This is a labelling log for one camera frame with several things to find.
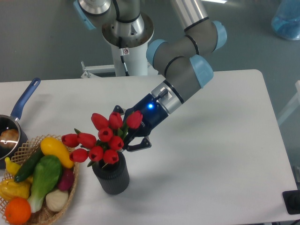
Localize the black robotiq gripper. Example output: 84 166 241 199
113 94 168 152

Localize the red tulip bouquet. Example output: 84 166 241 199
61 111 143 167

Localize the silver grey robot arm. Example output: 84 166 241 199
74 0 227 152

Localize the dark grey ribbed vase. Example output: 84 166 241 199
92 152 130 195

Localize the purple red radish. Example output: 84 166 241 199
57 169 75 191

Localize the yellow squash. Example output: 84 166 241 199
40 137 75 169

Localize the green bok choy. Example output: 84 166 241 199
28 155 62 213

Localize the white garlic bulb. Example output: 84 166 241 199
45 189 68 212

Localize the dark green cucumber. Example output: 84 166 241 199
14 148 44 183

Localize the brown bread roll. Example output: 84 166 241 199
0 129 19 149

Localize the woven wicker basket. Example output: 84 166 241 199
0 135 79 225

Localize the yellow banana pepper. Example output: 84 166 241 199
4 157 21 179

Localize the yellow pumpkin gourd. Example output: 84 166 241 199
0 179 31 202

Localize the orange fruit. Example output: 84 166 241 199
5 197 31 225

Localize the black device at edge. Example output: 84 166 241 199
282 190 300 215

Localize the blue plastic bag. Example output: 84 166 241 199
271 0 300 40

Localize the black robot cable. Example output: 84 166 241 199
118 37 130 76

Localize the blue handled saucepan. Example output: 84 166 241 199
0 78 41 169

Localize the white frame at right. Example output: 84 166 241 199
277 80 300 126

